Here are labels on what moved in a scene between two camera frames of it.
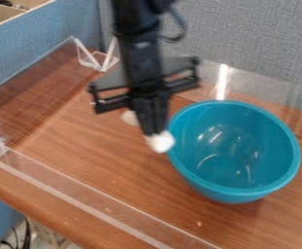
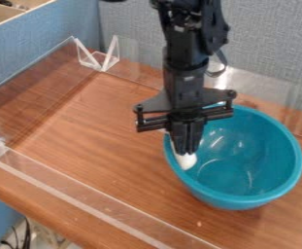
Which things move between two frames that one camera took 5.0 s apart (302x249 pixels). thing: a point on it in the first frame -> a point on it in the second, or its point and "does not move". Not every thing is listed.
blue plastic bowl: x=235 y=153 does not move
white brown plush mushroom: x=160 y=141 -> x=186 y=160
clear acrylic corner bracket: x=98 y=60 does not move
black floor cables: x=25 y=242 does not move
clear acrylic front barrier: x=81 y=201 does not move
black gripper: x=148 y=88 -> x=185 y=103
